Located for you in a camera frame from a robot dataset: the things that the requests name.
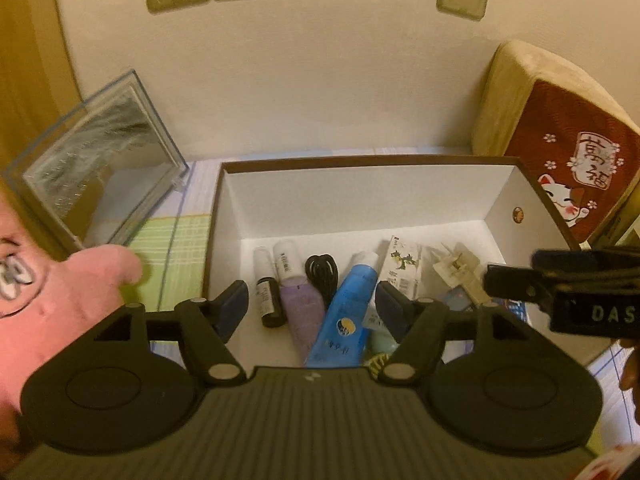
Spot wooden door panel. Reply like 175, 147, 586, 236
0, 0, 83, 171

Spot purple tube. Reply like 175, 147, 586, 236
272, 240, 326, 358

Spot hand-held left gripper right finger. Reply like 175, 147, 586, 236
375, 280, 546, 386

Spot small white dropper bottle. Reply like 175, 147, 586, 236
252, 246, 286, 328

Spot person's right hand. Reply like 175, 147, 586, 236
617, 337, 640, 396

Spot black cable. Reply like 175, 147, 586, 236
305, 254, 341, 306

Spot clear picture frame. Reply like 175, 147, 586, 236
0, 69, 191, 261

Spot blue and white tube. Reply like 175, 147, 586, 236
305, 251, 381, 367

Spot red and white printed cloth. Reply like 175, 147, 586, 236
575, 442, 640, 480

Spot mint green handheld fan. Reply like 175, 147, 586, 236
367, 332, 401, 367

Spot pink starfish plush toy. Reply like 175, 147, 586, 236
0, 187, 143, 466

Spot brown cardboard box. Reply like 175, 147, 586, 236
202, 156, 583, 367

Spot long white medicine box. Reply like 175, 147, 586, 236
375, 236, 423, 306

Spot checkered tablecloth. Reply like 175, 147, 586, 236
80, 146, 640, 413

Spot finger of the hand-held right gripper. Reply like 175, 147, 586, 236
482, 263, 556, 305
530, 246, 640, 282

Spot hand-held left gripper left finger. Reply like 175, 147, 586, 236
92, 280, 249, 386

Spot red cat print cushion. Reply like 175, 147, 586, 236
471, 40, 640, 246

